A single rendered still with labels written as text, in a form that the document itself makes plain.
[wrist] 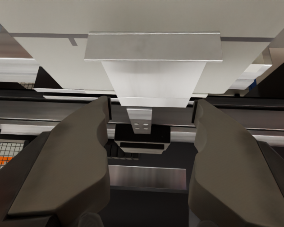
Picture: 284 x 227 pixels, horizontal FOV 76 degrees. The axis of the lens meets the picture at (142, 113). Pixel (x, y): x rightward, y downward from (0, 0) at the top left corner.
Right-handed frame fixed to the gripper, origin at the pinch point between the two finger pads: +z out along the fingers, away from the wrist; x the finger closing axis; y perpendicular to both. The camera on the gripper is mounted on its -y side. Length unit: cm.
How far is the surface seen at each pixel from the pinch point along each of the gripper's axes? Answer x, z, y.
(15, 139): -44, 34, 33
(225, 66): 6.0, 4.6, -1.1
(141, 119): -1.5, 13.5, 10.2
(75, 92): -9.0, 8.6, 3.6
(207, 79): 5.2, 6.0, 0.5
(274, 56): 110, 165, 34
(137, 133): -2.7, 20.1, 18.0
